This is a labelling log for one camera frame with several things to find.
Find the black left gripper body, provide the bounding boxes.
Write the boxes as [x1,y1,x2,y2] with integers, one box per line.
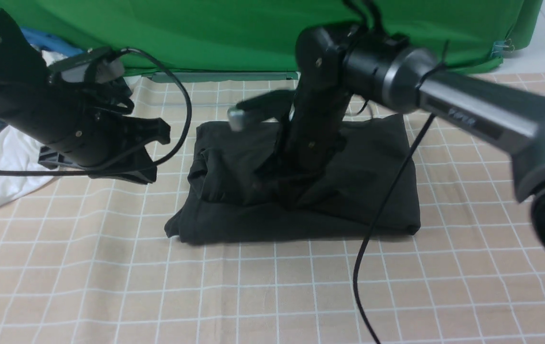
[0,62,171,186]

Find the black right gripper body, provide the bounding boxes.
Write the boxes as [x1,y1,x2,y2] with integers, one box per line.
[255,86,349,209]

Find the gray long-sleeved shirt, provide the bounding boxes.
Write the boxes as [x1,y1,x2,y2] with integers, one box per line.
[164,115,409,246]

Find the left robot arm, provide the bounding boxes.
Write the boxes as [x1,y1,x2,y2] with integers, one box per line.
[0,9,171,184]

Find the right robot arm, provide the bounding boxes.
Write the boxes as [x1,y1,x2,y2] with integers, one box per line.
[228,21,545,247]

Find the white crumpled shirt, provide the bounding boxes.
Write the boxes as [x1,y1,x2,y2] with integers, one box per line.
[0,50,67,210]

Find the beige checkered tablecloth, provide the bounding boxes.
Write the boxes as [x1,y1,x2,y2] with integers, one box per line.
[0,81,545,344]

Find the green backdrop cloth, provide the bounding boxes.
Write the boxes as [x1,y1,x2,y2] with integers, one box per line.
[0,0,542,74]

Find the blue binder clip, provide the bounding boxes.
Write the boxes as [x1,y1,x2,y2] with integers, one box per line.
[489,39,515,58]

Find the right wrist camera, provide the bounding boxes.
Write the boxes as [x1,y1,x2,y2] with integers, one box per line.
[227,89,295,131]

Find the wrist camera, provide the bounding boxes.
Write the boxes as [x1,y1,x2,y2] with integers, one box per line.
[227,89,295,131]
[49,46,125,84]

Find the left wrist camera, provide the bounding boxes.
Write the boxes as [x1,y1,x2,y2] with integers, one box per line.
[49,46,125,84]

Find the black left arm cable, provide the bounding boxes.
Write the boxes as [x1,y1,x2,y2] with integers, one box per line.
[0,47,192,178]

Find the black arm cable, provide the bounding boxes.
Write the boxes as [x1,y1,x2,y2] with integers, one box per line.
[352,113,439,344]
[0,47,192,178]

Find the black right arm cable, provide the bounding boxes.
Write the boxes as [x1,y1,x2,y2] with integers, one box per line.
[352,113,439,344]

